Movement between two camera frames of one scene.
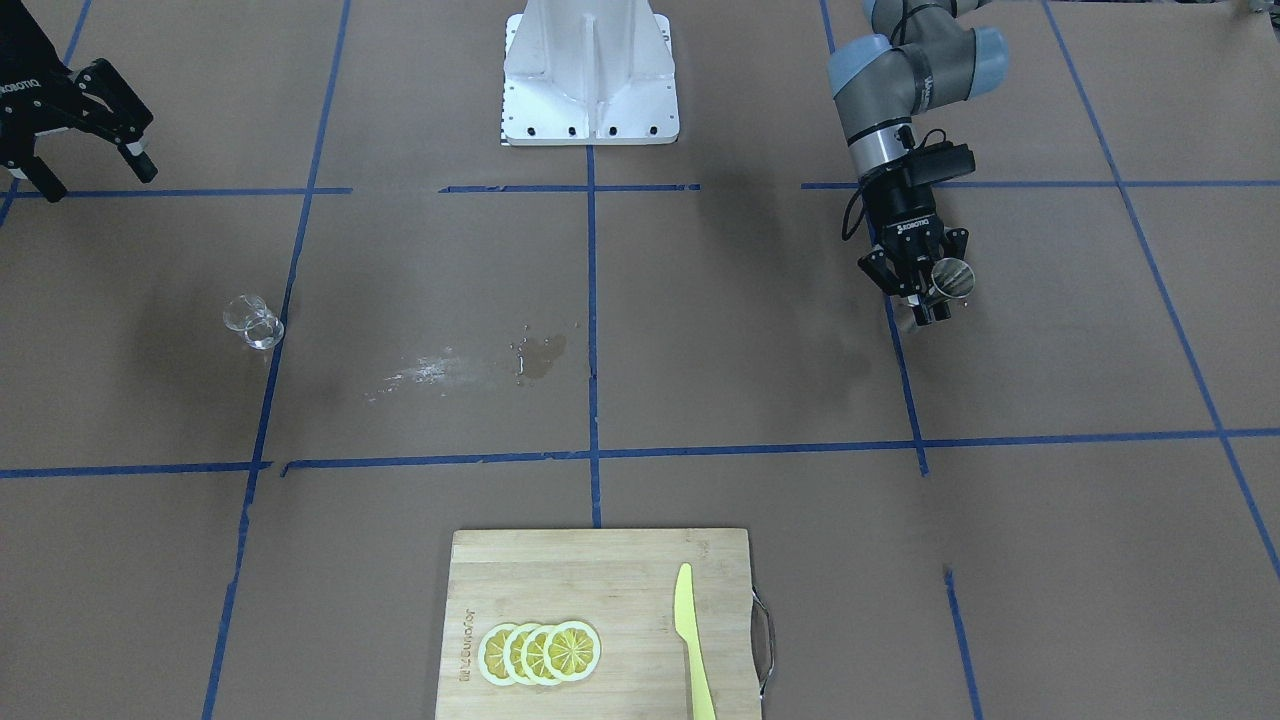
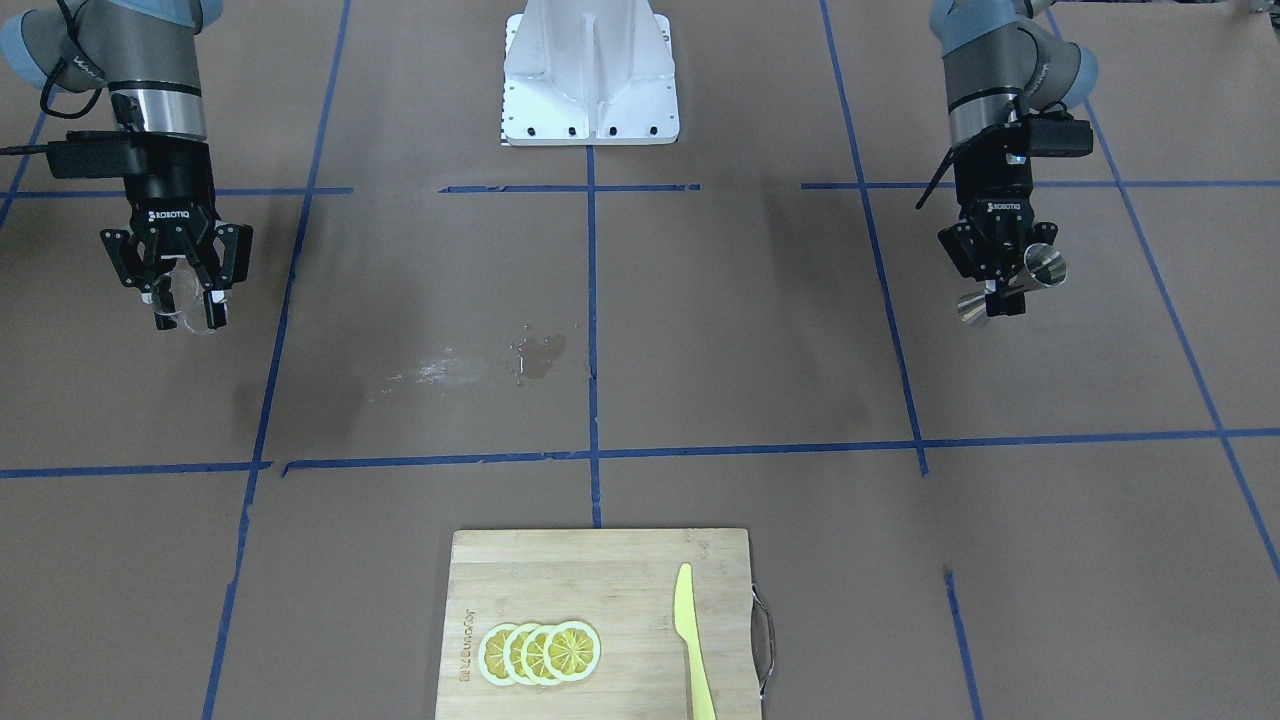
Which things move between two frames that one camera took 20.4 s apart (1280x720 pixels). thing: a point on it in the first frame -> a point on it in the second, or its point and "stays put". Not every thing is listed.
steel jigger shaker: x=951 y=278 -> x=1043 y=267
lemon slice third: x=512 y=653 stays put
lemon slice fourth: x=491 y=653 stays put
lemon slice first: x=572 y=651 stays put
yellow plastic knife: x=685 y=626 stays put
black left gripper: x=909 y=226 -> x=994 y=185
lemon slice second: x=532 y=655 stays put
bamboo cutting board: x=622 y=584 stays put
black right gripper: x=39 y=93 -> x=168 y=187
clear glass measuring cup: x=259 y=326 -> x=189 y=297
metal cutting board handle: x=762 y=642 stays put
